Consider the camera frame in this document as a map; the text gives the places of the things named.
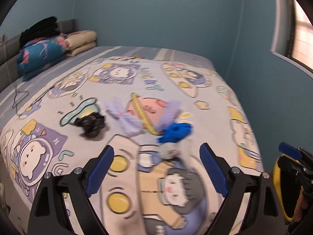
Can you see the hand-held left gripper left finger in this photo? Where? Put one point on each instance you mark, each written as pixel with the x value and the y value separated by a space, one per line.
pixel 100 170

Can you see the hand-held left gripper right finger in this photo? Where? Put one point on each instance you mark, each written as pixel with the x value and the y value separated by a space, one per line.
pixel 215 170

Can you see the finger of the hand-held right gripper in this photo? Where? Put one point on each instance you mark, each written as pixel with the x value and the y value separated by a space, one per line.
pixel 305 154
pixel 289 150

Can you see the yellow rimmed waste bin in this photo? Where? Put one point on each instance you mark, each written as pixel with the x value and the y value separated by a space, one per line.
pixel 277 183

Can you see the black balled sock pair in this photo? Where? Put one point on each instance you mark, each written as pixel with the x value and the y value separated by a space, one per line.
pixel 91 126

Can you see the white socks pile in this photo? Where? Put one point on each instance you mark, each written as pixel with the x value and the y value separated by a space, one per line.
pixel 171 150

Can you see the light purple socks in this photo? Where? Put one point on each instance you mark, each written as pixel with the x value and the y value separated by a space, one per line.
pixel 127 122

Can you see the blue sock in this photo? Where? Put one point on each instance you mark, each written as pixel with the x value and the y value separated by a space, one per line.
pixel 176 131

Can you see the purple glove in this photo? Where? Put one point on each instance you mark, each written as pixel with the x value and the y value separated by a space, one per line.
pixel 168 112

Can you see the person's right hand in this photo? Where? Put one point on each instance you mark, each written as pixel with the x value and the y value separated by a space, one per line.
pixel 300 205

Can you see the window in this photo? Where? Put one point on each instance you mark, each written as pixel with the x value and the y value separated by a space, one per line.
pixel 302 41

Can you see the bed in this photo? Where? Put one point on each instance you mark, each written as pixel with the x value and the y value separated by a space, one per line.
pixel 110 51

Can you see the blue floral folded quilt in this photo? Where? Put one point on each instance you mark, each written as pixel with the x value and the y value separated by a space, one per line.
pixel 41 53

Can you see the beige folded quilt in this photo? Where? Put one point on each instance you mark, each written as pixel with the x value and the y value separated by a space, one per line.
pixel 80 39

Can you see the grey padded headboard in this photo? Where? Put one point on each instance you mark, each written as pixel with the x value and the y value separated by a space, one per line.
pixel 9 51

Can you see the black clothes pile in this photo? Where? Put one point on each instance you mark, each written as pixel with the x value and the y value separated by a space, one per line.
pixel 39 29

